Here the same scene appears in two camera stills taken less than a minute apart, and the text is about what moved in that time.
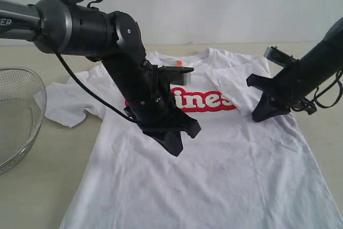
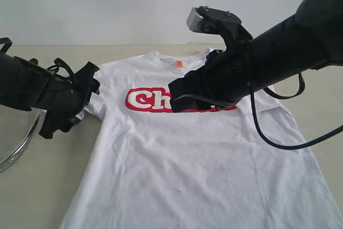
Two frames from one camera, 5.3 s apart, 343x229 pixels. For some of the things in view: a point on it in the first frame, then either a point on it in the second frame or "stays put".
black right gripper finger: x=266 y=108 to x=191 y=102
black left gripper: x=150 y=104 to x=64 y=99
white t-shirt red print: x=235 y=173 stays put
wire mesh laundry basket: x=23 y=103 stays put
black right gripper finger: x=263 y=83 to x=192 y=83
